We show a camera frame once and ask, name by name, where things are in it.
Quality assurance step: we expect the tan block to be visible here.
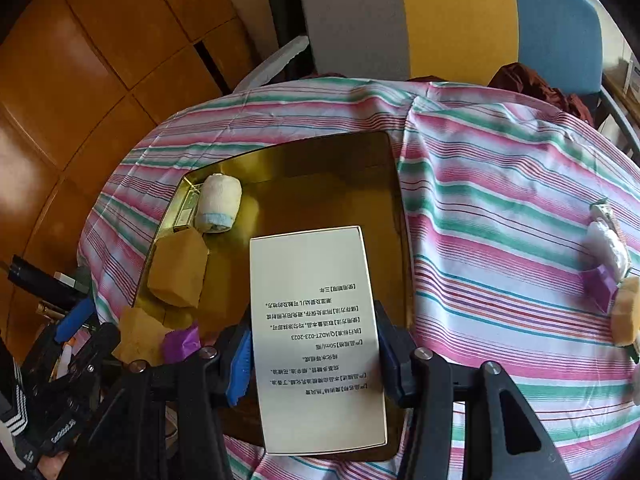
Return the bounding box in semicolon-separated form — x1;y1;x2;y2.
146;227;208;308

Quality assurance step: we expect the grey yellow blue chair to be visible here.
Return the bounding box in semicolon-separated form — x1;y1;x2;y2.
235;0;640;161

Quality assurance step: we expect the purple packet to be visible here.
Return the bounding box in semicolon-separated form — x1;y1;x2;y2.
580;265;618;316
162;324;202;363

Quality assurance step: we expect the person's left forearm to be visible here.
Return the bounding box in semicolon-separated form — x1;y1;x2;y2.
0;342;28;441

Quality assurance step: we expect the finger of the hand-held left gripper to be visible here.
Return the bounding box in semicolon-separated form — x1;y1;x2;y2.
30;298;97;361
75;323;121;408

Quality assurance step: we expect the pale yellow pastry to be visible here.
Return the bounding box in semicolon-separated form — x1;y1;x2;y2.
611;277;640;346

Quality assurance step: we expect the striped tablecloth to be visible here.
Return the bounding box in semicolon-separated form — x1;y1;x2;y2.
75;75;640;480

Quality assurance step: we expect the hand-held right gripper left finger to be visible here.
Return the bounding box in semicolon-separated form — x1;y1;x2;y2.
70;322;251;480

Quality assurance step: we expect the tan pastry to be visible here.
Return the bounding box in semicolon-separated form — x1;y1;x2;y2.
111;306;167;366

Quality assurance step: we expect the wooden desk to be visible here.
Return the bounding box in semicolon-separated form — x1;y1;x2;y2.
602;72;640;126

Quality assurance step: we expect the white box blue print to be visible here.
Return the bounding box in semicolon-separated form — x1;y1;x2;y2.
620;57;640;101

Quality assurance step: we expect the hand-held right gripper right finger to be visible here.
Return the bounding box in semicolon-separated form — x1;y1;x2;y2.
374;301;571;480

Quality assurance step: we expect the white printed box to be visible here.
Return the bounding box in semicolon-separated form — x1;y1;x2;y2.
249;226;390;457

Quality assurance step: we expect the white towel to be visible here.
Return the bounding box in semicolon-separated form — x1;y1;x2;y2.
195;173;243;234

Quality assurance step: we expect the green edged snack packet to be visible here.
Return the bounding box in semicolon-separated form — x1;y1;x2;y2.
586;199;630;281

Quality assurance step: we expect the dark red cloth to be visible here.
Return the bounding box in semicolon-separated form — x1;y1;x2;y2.
487;62;596;126

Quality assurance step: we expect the gold tin tray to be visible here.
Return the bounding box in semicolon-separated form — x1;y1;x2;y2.
127;130;416;463

